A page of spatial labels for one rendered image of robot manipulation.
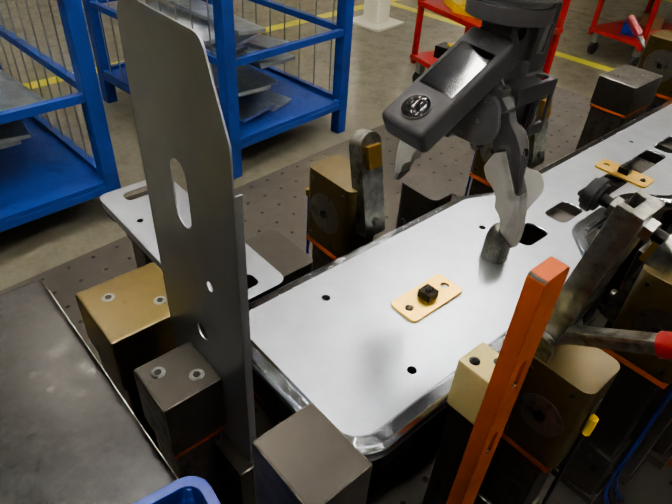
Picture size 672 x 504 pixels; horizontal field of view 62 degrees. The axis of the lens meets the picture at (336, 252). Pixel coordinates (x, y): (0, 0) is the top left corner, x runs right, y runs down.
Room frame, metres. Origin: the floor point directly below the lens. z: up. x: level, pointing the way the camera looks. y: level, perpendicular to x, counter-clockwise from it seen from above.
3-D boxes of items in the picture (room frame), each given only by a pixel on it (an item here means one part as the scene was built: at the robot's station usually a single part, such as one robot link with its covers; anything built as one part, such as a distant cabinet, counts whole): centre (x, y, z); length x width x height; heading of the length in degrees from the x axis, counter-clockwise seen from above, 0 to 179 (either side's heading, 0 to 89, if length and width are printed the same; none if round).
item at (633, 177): (0.79, -0.44, 1.01); 0.08 x 0.04 x 0.01; 44
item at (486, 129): (0.49, -0.13, 1.25); 0.09 x 0.08 x 0.12; 134
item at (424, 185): (0.74, -0.12, 0.84); 0.10 x 0.05 x 0.29; 44
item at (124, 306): (0.37, 0.18, 0.88); 0.08 x 0.08 x 0.36; 44
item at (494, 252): (0.55, -0.20, 1.02); 0.03 x 0.03 x 0.07
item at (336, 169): (0.66, 0.01, 0.87); 0.12 x 0.07 x 0.35; 44
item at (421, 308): (0.47, -0.11, 1.01); 0.08 x 0.04 x 0.01; 134
